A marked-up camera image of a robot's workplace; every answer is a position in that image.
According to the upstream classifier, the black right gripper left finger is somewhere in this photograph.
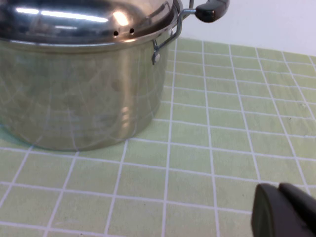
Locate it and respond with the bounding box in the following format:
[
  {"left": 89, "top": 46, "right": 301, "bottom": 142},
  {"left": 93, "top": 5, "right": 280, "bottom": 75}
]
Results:
[{"left": 250, "top": 183, "right": 310, "bottom": 237}]

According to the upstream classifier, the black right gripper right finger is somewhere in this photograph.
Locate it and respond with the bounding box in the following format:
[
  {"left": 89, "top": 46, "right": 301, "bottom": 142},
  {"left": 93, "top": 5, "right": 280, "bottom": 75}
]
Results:
[{"left": 278, "top": 182, "right": 316, "bottom": 237}]

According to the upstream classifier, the stainless steel pot lid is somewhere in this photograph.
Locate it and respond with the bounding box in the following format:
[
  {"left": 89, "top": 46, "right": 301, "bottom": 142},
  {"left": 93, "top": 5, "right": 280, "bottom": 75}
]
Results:
[{"left": 0, "top": 0, "right": 185, "bottom": 46}]

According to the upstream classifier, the stainless steel cooking pot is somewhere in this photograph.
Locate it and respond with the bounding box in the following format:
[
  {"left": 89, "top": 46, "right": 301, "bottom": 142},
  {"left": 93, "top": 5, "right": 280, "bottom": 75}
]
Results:
[{"left": 0, "top": 0, "right": 231, "bottom": 152}]

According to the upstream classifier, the green checkered tablecloth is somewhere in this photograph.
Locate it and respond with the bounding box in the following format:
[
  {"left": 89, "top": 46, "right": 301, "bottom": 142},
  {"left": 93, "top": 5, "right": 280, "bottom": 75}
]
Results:
[{"left": 0, "top": 37, "right": 316, "bottom": 237}]

